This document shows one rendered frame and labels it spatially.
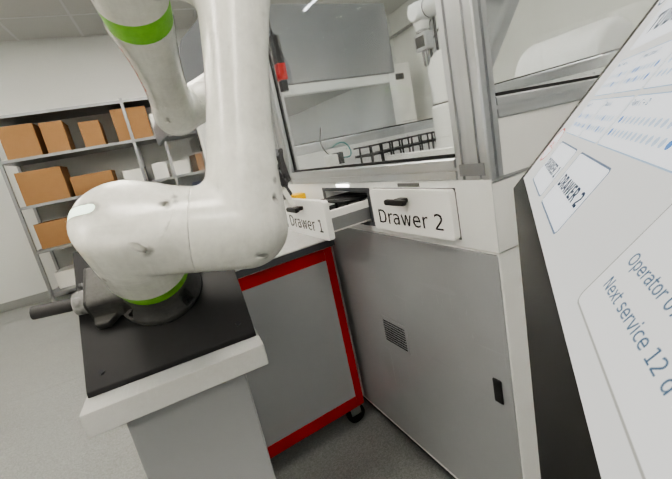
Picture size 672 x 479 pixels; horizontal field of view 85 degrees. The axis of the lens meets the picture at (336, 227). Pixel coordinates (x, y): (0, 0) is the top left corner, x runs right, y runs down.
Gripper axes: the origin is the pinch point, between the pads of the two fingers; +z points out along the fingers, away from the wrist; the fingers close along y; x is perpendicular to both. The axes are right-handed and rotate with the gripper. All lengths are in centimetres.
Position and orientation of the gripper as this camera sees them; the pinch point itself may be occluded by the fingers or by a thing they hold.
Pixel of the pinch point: (287, 198)
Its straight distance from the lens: 112.3
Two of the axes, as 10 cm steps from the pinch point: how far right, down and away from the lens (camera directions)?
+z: 4.8, 8.0, 3.6
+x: 4.9, 1.0, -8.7
